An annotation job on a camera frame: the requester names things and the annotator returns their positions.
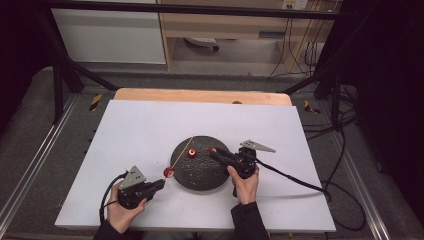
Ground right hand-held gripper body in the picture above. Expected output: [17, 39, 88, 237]
[229, 139, 277, 180]

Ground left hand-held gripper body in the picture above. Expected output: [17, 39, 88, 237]
[117, 165, 156, 211]

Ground black round plate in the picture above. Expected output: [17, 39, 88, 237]
[170, 135, 234, 192]

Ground thin bamboo skewer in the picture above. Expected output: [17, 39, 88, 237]
[163, 136, 194, 182]

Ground person's right hand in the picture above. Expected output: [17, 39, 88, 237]
[227, 165, 261, 206]

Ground person's left hand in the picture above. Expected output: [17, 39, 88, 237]
[105, 182, 148, 235]

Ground white board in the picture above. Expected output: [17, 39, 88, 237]
[54, 99, 337, 233]

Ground wooden table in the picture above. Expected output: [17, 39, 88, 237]
[113, 87, 293, 107]

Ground yellow black striped tape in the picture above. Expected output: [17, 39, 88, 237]
[88, 93, 103, 112]
[303, 99, 321, 115]

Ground white chair base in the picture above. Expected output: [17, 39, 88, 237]
[183, 36, 221, 53]

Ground light wooden desk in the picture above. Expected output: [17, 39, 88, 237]
[156, 0, 344, 73]

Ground white cabinet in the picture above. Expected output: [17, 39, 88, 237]
[51, 0, 167, 65]

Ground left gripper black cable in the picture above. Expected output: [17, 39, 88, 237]
[98, 171, 130, 225]

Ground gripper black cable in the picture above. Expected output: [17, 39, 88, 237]
[98, 171, 130, 225]
[254, 158, 367, 232]

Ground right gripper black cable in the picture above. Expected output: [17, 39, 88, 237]
[254, 158, 367, 232]

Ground aluminium rail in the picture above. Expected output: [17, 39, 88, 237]
[0, 94, 80, 222]
[332, 132, 392, 240]

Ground black floor cables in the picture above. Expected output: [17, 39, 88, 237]
[301, 84, 358, 142]

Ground hanging black cables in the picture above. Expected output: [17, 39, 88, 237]
[267, 16, 335, 80]

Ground black metal frame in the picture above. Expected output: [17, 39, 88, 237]
[33, 0, 355, 132]

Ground white wall socket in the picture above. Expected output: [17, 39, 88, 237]
[281, 0, 310, 11]

